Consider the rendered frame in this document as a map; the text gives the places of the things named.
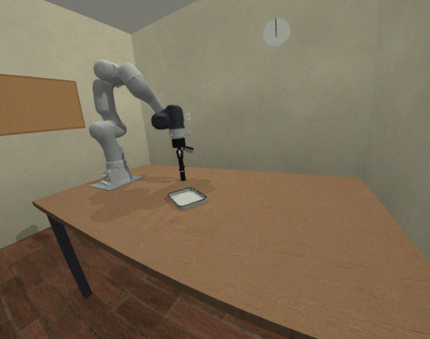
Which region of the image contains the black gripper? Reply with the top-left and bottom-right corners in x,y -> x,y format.
171,137 -> 186,181

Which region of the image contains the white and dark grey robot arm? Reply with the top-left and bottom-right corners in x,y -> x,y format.
89,59 -> 191,186

